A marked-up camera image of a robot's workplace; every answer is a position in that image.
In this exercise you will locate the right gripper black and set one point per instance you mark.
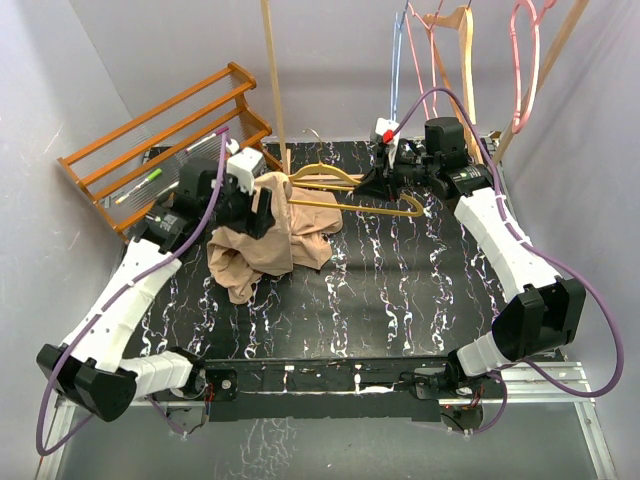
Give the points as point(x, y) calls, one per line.
point(381, 180)

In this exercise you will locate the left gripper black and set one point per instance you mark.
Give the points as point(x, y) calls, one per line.
point(252, 223)

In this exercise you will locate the beige t shirt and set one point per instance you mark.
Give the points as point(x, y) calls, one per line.
point(299, 237)

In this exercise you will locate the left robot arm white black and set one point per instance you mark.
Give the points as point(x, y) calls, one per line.
point(88, 367)

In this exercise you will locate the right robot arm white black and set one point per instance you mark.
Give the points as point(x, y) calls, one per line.
point(543, 309)

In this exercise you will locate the wooden hanger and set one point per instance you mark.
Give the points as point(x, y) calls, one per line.
point(460, 20)

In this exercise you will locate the pink thick plastic hanger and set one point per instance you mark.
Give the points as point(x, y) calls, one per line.
point(523, 107)

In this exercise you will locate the pink marker pen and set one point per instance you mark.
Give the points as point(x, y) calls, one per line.
point(208, 138)

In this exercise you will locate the orange wooden shelf rack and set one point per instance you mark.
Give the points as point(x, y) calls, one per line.
point(112, 165)

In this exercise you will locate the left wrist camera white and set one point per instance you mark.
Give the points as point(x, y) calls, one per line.
point(245, 164)

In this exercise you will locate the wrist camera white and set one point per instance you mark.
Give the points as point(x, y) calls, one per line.
point(245, 164)
point(385, 131)

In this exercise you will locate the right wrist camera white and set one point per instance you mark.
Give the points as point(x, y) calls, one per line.
point(385, 131)

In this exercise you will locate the wooden clothes rack frame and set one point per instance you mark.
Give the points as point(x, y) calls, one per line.
point(546, 66)

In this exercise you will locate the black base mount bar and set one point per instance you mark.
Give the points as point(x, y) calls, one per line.
point(415, 388)

